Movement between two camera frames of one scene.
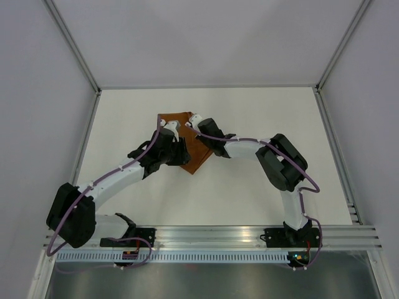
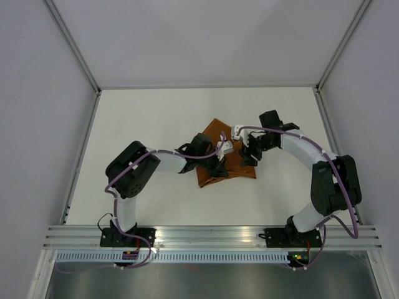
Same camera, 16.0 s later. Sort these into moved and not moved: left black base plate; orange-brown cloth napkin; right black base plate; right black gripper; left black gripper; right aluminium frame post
Moved: right black gripper; orange-brown cloth napkin; left black gripper
Not moved: right black base plate; right aluminium frame post; left black base plate
